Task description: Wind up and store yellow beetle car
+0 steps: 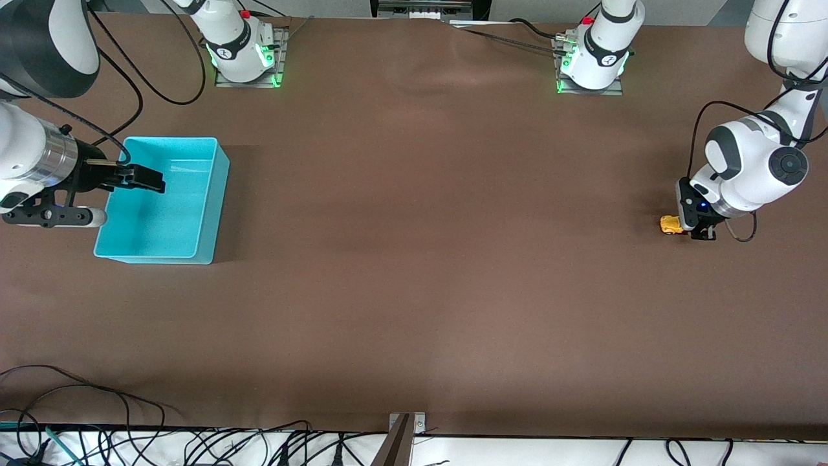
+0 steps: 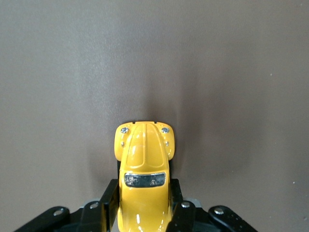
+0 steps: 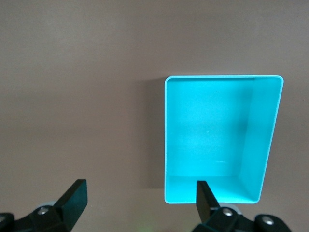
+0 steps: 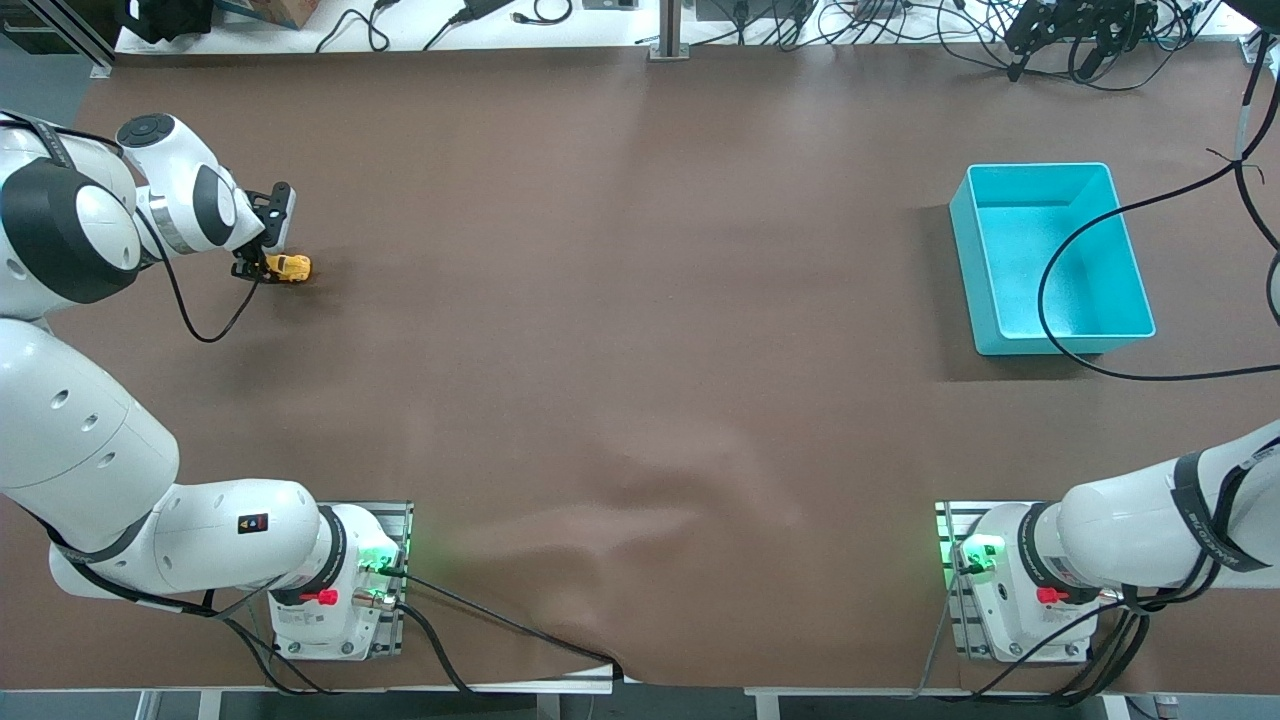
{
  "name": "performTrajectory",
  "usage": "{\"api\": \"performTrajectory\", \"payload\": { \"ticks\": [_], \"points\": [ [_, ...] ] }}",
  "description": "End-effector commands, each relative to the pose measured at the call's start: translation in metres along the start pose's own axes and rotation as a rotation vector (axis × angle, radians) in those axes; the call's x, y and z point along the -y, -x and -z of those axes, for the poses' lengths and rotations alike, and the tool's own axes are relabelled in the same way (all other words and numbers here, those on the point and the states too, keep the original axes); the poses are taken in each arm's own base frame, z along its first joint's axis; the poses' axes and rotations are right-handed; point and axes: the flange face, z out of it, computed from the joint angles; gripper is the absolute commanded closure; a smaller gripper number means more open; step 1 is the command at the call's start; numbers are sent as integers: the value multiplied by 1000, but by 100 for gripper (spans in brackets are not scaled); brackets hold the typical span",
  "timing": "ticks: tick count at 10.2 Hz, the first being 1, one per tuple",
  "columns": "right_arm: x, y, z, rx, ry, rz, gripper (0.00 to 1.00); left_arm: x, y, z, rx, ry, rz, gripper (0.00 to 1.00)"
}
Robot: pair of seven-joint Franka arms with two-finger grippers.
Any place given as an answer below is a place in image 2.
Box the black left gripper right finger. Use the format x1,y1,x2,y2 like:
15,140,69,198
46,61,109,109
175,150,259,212
166,178,197,232

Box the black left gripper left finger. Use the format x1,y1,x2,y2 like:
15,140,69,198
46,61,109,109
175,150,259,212
81,178,121,232

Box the yellow beetle toy car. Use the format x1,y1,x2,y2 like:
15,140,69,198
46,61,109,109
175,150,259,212
113,120,176,232

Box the black left camera mount bracket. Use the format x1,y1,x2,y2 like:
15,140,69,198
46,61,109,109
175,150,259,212
13,204,258,232

